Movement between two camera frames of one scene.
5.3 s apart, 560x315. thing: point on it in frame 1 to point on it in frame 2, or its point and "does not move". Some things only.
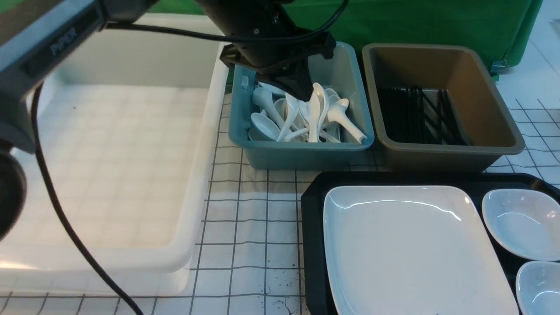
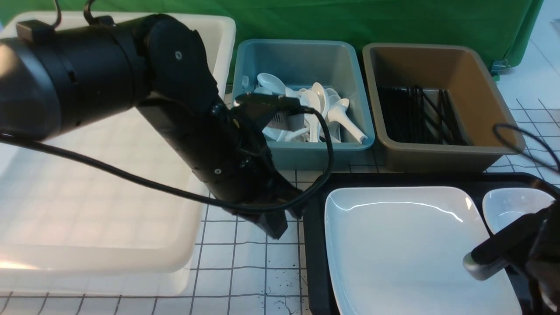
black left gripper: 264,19 to 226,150
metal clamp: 499,68 does not move
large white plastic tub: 137,114 does not move
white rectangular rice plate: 409,250 does not move
